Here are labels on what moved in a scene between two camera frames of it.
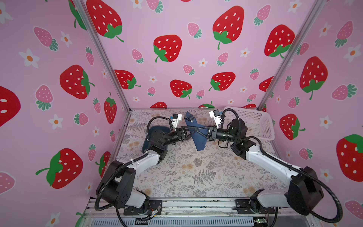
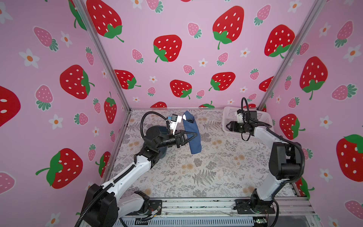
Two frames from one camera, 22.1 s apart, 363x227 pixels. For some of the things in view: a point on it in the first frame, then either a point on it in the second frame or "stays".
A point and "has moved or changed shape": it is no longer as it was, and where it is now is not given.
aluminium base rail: [206, 213] stays
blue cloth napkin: [199, 132] has moved or changed shape
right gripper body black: [221, 135] → [241, 127]
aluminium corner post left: [84, 8] stays
